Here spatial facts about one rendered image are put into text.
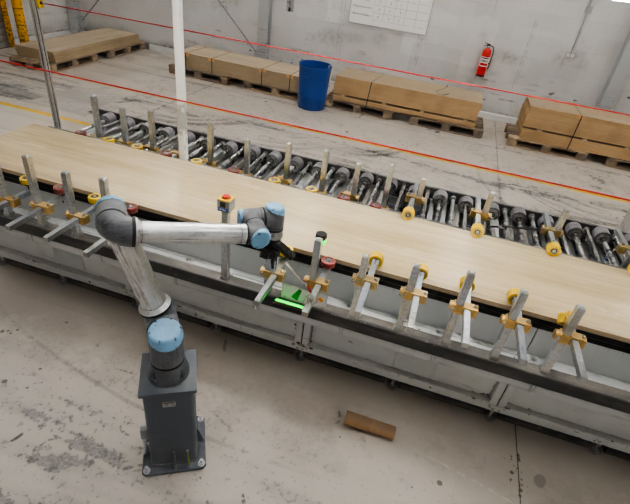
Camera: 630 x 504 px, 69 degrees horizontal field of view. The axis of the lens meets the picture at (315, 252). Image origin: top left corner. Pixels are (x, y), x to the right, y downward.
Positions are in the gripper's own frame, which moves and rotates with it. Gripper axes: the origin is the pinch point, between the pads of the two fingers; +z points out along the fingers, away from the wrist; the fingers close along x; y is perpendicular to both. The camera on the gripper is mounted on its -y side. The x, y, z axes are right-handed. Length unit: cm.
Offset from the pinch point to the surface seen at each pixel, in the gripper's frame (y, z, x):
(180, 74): 115, -52, -112
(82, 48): 572, 69, -553
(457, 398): -114, 86, -36
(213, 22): 412, 21, -739
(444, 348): -92, 28, -12
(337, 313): -33.1, 27.6, -14.4
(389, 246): -50, 8, -63
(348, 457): -59, 98, 20
